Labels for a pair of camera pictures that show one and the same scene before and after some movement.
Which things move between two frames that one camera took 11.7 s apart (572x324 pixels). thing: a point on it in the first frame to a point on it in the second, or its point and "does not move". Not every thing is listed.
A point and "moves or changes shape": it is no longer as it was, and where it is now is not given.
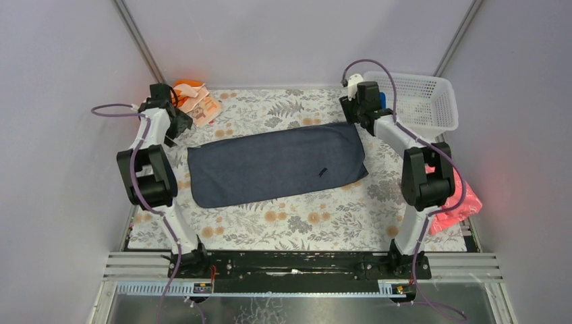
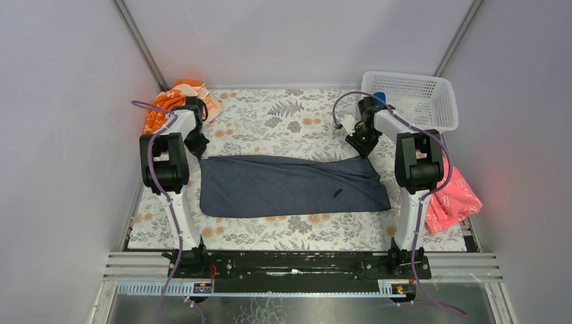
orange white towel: (194, 98) does not move
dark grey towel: (244, 171) moves or changes shape
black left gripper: (177, 123) to (197, 143)
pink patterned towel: (471, 204) does not move
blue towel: (382, 100) does not move
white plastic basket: (425, 103) does not move
